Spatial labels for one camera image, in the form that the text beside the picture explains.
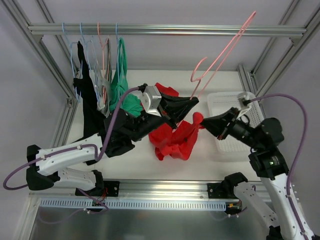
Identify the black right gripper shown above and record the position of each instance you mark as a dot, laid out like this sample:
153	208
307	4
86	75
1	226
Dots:
227	127

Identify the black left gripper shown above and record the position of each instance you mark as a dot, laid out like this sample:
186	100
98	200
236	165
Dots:
164	114

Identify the red tank top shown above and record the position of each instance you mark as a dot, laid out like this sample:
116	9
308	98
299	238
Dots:
177	143

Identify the green tank top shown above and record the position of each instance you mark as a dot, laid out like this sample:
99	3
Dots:
131	104

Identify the pink plastic hanger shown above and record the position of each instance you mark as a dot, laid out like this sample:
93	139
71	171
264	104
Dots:
224	53

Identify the blue hanger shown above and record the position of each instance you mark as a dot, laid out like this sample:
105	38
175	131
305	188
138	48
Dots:
74	68
121	65
92	62

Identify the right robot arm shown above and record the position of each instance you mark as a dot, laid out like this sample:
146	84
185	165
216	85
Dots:
284	221

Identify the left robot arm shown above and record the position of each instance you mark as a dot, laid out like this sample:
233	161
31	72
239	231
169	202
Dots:
51	167

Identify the grey tank top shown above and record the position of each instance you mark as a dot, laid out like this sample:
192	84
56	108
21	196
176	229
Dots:
107	78

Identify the black tank top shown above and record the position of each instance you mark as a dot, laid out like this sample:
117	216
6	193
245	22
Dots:
94	121

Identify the pink hanger under grey top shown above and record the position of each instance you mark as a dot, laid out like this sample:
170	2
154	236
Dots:
103	46

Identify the blue hanger under white top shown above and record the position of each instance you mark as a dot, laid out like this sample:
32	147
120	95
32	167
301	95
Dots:
92	62

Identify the blue hanger under black top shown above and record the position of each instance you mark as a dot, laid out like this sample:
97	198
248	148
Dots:
74	68

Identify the white plastic basket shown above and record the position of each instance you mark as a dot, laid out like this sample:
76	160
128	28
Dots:
220	102

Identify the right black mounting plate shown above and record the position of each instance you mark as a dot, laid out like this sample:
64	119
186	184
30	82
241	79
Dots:
220	191

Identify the black mounting plate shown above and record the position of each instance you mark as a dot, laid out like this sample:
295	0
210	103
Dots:
106	188
220	191

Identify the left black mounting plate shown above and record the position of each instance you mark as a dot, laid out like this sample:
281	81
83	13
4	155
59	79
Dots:
106	188

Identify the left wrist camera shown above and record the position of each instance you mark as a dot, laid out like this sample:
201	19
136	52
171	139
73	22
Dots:
150	99

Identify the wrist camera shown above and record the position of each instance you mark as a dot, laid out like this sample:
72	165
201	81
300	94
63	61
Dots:
150	99
245	103

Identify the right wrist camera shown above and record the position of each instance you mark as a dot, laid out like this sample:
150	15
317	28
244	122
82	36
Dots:
245	103

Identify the right aluminium frame post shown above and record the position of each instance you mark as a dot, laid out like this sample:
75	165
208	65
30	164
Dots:
280	53

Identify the aluminium frame post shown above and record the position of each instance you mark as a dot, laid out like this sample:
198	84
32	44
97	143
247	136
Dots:
23	23
280	53

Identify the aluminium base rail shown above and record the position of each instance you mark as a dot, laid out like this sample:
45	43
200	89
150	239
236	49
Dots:
154	190

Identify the white slotted cable duct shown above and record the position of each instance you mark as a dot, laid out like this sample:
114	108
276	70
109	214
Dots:
135	204

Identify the aluminium hanging rail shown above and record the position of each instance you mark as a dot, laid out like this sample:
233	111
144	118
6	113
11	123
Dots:
281	31

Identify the left aluminium frame post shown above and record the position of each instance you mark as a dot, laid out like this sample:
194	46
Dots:
23	23

